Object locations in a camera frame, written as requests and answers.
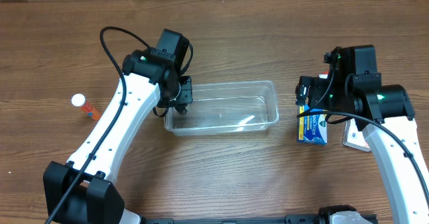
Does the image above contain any blue yellow VapoDrops box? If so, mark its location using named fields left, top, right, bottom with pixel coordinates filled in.
left=297, top=114, right=328, bottom=146

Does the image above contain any white Hansaplast plaster box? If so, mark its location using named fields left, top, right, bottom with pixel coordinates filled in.
left=342, top=119, right=371, bottom=152

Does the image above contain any orange tube white cap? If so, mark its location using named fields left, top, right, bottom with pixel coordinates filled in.
left=71, top=93, right=102, bottom=121

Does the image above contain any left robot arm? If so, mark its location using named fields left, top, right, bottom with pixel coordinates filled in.
left=43, top=30, right=193, bottom=223

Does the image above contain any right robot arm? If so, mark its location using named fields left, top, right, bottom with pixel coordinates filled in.
left=296, top=45, right=428, bottom=223

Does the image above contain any clear plastic container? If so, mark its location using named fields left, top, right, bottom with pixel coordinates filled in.
left=164, top=80, right=280, bottom=136

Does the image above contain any red white carton box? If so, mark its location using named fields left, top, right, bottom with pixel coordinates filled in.
left=318, top=74, right=328, bottom=79

